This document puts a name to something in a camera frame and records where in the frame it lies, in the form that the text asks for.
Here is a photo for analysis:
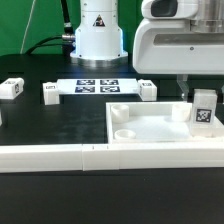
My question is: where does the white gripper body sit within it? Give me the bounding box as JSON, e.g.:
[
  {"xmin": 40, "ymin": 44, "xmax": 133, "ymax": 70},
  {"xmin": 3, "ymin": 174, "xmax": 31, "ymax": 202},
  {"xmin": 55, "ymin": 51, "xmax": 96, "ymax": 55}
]
[{"xmin": 133, "ymin": 0, "xmax": 224, "ymax": 75}]

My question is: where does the white square tabletop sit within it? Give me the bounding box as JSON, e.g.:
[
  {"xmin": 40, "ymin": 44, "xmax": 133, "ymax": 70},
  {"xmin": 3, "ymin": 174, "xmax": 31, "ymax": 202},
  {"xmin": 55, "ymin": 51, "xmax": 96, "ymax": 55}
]
[{"xmin": 106, "ymin": 102, "xmax": 224, "ymax": 144}]

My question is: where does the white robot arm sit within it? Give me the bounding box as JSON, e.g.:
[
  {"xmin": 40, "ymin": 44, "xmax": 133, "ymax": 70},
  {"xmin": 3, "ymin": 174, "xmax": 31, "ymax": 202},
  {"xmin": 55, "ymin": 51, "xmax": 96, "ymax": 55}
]
[{"xmin": 70, "ymin": 0, "xmax": 224, "ymax": 81}]

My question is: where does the white L-shaped fence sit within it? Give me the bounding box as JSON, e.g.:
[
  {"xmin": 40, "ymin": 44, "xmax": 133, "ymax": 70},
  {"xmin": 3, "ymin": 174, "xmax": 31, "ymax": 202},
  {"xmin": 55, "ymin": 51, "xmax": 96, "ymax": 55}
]
[{"xmin": 0, "ymin": 104, "xmax": 224, "ymax": 174}]

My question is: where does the apriltag base plate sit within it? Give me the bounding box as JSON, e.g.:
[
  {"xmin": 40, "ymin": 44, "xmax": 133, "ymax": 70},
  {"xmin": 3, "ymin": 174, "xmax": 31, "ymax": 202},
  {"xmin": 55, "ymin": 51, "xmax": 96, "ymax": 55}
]
[{"xmin": 57, "ymin": 78, "xmax": 138, "ymax": 95}]

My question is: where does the black cable bundle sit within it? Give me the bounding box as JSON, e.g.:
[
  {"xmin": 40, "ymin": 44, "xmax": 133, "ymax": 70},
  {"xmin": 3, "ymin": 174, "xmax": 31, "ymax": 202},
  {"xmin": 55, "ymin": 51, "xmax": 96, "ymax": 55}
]
[{"xmin": 25, "ymin": 0, "xmax": 77, "ymax": 55}]

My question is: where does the white thin cable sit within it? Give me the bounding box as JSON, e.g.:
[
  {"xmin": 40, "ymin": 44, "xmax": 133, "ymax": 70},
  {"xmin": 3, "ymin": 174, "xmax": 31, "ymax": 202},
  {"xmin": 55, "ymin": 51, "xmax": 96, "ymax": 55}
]
[{"xmin": 19, "ymin": 0, "xmax": 37, "ymax": 55}]

